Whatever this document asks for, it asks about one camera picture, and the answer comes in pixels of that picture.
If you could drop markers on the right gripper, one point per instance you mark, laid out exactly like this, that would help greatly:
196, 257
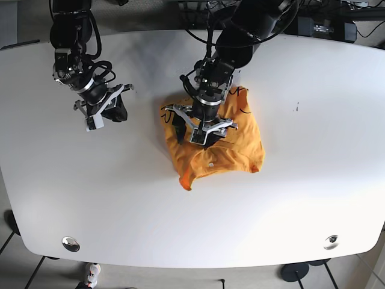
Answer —
110, 106

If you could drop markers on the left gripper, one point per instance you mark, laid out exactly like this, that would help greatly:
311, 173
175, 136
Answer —
216, 129

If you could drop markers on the orange T-shirt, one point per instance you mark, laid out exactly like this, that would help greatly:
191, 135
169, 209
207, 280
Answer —
240, 150

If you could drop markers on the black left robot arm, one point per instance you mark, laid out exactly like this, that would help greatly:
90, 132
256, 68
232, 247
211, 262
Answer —
234, 34

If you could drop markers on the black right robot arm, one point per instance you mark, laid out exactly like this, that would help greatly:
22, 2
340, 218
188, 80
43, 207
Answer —
77, 42

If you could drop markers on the left silver table grommet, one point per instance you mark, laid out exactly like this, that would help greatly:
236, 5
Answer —
70, 244

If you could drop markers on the silver table grommet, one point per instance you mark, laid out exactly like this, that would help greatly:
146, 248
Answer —
331, 242
70, 244

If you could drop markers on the white orange sneaker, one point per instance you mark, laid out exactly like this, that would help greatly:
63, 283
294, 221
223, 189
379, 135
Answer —
92, 272

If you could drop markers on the black round stand base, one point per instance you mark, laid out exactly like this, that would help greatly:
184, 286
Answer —
294, 272

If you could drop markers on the right silver table grommet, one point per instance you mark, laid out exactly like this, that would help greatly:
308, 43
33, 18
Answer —
331, 242

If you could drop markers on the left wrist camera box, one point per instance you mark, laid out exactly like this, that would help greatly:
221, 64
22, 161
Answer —
198, 136

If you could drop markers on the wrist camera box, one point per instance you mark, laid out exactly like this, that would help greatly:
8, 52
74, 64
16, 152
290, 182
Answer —
198, 136
94, 122

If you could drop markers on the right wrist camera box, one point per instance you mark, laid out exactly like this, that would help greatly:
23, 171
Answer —
94, 122

